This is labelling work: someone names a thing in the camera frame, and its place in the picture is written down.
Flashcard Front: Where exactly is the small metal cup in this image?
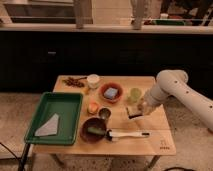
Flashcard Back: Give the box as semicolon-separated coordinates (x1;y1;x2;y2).
98;108;111;120

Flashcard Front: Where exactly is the blue sponge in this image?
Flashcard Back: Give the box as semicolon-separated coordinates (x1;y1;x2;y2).
104;88;118;99

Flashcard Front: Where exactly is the red brown bowl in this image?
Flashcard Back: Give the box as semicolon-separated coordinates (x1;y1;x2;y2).
99;82;123;103

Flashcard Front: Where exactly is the grey folded cloth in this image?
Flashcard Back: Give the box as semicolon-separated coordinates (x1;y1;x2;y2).
35;113;60;136

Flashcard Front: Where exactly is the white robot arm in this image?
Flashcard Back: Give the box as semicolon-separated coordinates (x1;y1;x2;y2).
139;70;213;132

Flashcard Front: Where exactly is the white cup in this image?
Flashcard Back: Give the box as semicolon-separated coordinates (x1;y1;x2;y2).
87;74;100;89

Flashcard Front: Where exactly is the green translucent cup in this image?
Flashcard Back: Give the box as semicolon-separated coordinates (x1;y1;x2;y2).
127;88;142;103

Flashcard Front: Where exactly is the brown dried item pile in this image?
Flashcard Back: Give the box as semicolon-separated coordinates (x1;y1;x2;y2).
63;77;85;88

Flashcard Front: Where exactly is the black cable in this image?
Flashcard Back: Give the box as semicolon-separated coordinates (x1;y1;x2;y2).
0;142;31;171

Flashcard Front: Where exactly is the dark brown bowl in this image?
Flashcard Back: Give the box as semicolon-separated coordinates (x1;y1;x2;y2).
80;118;107;143

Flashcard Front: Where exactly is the green item in bowl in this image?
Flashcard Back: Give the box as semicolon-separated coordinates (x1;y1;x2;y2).
87;127;105;135

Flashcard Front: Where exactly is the green plastic tray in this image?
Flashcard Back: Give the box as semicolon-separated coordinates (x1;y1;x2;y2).
25;92;83;145

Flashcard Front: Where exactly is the wooden table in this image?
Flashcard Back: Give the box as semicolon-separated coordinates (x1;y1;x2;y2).
33;76;176;168

